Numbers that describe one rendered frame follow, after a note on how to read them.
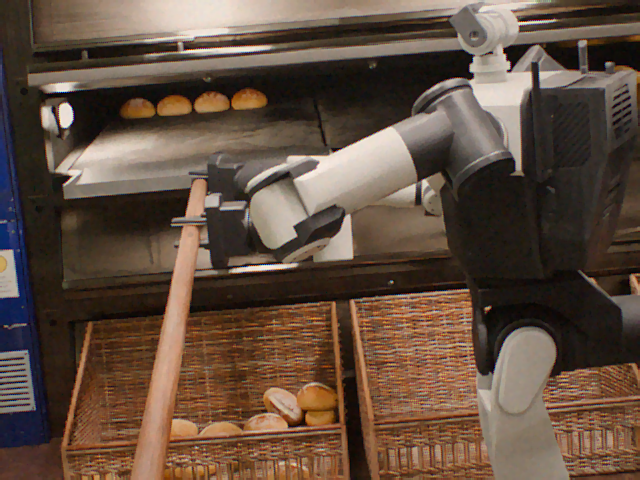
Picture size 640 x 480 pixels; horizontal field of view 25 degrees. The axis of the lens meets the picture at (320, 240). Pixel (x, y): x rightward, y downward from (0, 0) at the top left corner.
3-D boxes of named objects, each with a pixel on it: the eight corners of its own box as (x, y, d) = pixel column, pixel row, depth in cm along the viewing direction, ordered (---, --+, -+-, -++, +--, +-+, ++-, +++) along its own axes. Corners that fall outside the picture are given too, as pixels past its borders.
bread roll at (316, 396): (291, 411, 314) (288, 388, 313) (306, 400, 320) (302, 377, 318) (332, 414, 309) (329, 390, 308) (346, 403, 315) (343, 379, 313)
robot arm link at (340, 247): (280, 264, 231) (351, 259, 230) (276, 197, 231) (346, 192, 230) (288, 263, 243) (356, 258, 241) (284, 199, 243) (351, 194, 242)
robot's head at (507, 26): (520, 61, 233) (517, 5, 231) (500, 69, 224) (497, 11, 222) (481, 62, 236) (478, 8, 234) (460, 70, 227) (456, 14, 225)
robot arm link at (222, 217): (201, 199, 231) (275, 194, 229) (210, 188, 240) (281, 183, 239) (209, 275, 233) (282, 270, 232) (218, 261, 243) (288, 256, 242)
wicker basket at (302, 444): (99, 436, 327) (85, 319, 321) (347, 416, 327) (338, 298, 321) (65, 523, 280) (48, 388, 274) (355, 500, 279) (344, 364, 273)
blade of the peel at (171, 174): (339, 174, 289) (338, 160, 288) (64, 199, 287) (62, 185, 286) (329, 147, 324) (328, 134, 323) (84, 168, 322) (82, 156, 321)
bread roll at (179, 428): (194, 416, 311) (190, 438, 307) (202, 432, 316) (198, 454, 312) (150, 417, 313) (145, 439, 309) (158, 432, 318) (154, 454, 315)
